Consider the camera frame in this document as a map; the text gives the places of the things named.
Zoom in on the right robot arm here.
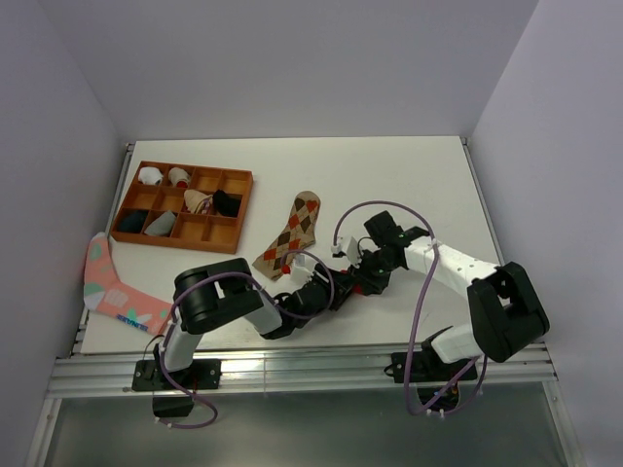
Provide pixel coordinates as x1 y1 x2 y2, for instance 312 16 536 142
352 211 550 379

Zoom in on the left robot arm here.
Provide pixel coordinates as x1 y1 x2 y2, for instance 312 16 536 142
154 257 357 388

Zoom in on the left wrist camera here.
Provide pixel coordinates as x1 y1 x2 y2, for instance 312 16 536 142
281 254 312 287

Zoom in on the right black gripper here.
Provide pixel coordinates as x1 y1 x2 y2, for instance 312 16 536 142
347 248 398 297

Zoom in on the dark teal rolled sock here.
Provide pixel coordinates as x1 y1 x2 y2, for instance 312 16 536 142
117 210 148 234

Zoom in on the grey rolled sock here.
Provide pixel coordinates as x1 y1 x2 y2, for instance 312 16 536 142
144 211 176 236

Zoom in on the black rolled sock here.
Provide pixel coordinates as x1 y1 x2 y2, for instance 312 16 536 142
212 190 241 218

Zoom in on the aluminium frame rail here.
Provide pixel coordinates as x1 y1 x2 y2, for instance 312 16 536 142
46 343 558 399

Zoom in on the white rolled sock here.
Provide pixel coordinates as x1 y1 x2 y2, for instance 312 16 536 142
137 166 164 186

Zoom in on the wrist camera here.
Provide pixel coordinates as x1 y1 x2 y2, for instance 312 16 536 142
281 254 312 287
331 236 361 265

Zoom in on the brown argyle sock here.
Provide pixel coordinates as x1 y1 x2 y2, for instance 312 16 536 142
252 191 321 281

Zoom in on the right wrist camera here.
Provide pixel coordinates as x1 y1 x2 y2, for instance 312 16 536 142
331 236 361 265

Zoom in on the beige red rolled sock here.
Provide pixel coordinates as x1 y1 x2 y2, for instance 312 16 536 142
168 167 191 189

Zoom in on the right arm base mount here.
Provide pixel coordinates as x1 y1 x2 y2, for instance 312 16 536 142
384 350 469 413

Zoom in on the orange compartment tray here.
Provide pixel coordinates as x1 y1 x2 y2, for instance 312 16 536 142
110 161 253 254

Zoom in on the pink patterned sock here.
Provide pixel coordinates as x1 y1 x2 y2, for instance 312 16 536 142
83 233 171 336

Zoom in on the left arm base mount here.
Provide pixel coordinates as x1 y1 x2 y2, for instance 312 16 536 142
131 359 221 419

